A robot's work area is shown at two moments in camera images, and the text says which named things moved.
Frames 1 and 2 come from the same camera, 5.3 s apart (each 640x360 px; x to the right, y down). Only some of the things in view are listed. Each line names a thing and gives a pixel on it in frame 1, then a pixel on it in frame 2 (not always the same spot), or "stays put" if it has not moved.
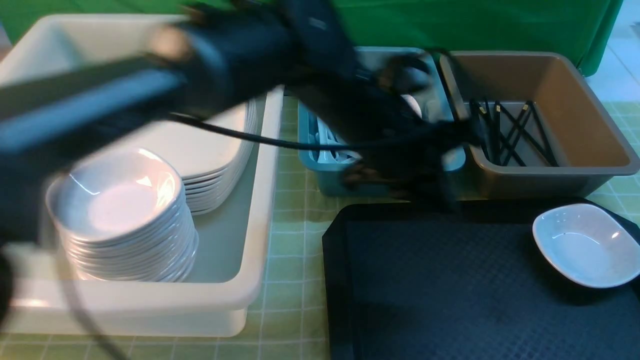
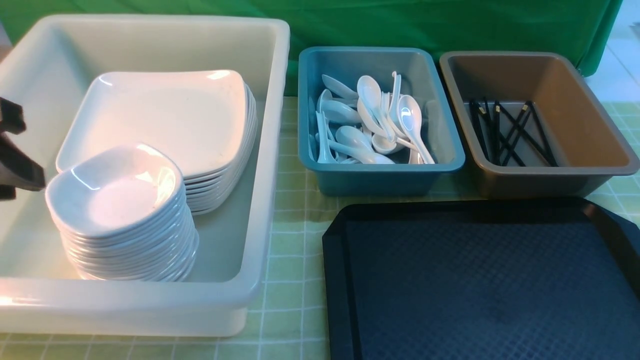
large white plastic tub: x=40 y=293 stays put
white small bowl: x=587 y=245 -> x=137 y=191
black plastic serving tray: x=464 y=280 stays put
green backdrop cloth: x=575 y=27 stays put
